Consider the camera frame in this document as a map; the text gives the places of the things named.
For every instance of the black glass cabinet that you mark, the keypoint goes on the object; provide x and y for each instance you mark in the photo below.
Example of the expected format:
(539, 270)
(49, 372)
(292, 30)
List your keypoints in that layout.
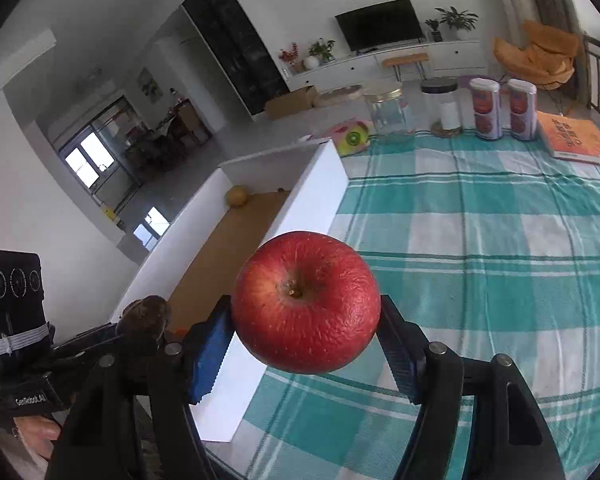
(239, 50)

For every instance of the red flowers in vase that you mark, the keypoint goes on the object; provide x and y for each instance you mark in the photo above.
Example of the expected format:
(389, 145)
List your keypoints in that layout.
(291, 58)

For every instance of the teal plaid tablecloth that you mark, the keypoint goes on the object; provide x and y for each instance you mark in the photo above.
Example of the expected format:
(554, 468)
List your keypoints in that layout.
(490, 247)

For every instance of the gold-lid glass jar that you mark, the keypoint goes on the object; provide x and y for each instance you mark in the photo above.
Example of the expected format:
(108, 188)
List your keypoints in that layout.
(389, 109)

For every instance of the small potted plant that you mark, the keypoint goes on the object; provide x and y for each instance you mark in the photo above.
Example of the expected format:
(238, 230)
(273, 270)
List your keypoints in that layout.
(434, 26)

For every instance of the large potted green plant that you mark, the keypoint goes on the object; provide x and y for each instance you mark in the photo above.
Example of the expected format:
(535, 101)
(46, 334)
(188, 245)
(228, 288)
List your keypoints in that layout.
(463, 23)

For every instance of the green plant white vase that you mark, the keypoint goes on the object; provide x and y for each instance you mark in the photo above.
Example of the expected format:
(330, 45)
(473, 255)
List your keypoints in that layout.
(320, 53)

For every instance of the black camera module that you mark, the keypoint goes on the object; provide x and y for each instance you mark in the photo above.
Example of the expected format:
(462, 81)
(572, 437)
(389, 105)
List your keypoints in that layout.
(25, 335)

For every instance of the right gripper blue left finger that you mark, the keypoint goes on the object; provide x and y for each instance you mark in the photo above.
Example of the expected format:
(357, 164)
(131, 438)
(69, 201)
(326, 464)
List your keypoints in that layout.
(206, 344)

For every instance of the red apple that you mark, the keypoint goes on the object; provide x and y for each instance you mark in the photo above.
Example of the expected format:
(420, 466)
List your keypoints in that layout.
(305, 303)

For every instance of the white tv cabinet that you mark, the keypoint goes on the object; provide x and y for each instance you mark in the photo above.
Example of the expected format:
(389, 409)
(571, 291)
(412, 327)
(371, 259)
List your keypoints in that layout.
(446, 59)

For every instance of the right red-white can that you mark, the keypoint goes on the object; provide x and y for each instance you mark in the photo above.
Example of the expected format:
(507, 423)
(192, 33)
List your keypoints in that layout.
(522, 109)

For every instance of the dark mangosteen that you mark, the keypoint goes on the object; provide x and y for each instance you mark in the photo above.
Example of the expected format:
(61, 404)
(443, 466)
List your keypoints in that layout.
(148, 317)

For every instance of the cardboard box on floor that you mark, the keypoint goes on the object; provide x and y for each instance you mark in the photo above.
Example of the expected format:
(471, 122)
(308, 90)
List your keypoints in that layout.
(291, 103)

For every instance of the red-white can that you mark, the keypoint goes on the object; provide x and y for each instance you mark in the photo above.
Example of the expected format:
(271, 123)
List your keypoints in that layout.
(485, 95)
(522, 109)

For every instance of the person's left hand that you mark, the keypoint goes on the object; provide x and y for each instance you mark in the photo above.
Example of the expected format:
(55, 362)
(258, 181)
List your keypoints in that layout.
(38, 434)

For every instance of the kiwi print pouch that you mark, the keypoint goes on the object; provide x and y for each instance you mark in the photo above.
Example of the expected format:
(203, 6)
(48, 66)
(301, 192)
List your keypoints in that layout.
(350, 137)

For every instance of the left red-white can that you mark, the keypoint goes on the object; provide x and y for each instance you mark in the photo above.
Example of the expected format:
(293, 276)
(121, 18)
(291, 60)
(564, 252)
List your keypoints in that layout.
(485, 95)

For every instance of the small orange stool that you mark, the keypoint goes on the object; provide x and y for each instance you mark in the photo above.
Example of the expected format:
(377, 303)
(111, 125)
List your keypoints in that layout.
(397, 62)

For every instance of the orange book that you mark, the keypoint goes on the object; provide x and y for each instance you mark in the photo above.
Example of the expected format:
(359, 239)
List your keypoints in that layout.
(572, 139)

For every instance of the orange lounge chair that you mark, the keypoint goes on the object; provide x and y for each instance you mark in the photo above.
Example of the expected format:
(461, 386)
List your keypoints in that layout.
(546, 61)

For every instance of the black television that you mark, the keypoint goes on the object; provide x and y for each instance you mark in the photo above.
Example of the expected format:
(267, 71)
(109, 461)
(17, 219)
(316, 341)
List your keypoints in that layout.
(391, 22)

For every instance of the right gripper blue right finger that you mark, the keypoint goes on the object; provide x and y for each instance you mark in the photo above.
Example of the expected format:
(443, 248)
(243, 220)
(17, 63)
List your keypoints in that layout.
(404, 346)

